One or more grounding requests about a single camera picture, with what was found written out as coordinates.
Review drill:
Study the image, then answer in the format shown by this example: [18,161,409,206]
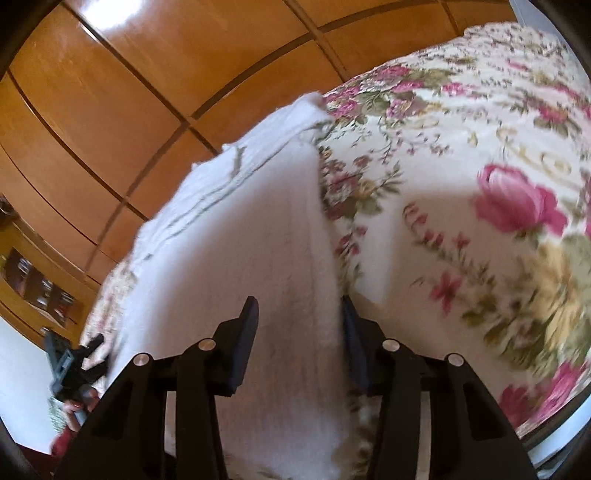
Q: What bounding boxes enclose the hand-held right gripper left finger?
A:
[54,295,260,480]

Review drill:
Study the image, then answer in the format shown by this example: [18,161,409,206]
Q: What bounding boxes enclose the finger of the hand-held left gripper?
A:
[78,336,106,366]

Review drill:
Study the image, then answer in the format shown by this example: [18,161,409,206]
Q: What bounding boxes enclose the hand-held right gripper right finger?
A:
[341,295,539,480]

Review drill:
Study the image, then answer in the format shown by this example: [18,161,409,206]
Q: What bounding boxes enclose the white knit sweater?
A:
[99,92,365,480]

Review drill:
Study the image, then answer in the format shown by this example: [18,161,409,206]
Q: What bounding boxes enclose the person's left forearm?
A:
[50,425,81,457]

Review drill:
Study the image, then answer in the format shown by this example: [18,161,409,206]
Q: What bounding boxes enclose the person's left hand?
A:
[65,388,100,418]

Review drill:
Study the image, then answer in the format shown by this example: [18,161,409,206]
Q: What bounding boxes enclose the wooden shelf cabinet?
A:
[0,194,100,344]

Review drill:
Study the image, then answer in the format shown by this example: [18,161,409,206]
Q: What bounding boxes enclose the floral bedspread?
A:
[81,21,591,480]

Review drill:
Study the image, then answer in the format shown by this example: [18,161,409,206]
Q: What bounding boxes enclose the wooden wardrobe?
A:
[0,0,522,287]

